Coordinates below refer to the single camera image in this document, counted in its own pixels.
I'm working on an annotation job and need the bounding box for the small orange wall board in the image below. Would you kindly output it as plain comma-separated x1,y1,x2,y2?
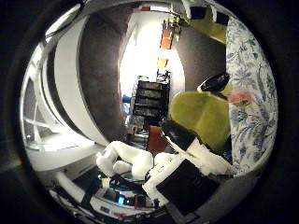
156,57,169,69

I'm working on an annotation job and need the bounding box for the red-brown box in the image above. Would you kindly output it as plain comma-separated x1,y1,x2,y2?
146,124,171,153

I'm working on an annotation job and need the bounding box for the large orange wall board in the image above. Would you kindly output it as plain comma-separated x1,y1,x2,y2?
160,27,174,50

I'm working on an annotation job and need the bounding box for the small black frame stand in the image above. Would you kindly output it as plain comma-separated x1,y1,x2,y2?
156,68,172,83

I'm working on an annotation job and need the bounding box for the yellow and black fixture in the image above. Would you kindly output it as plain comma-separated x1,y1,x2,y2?
163,17,188,31

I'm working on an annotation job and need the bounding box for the yellow-green chair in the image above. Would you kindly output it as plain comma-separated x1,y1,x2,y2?
190,15,228,45
168,90,233,154

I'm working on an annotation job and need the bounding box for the blue floral tablecloth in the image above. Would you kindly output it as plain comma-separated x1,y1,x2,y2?
225,17,279,176

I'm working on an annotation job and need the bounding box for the black drawer shelf unit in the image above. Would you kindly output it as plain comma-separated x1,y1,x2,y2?
132,79,171,121

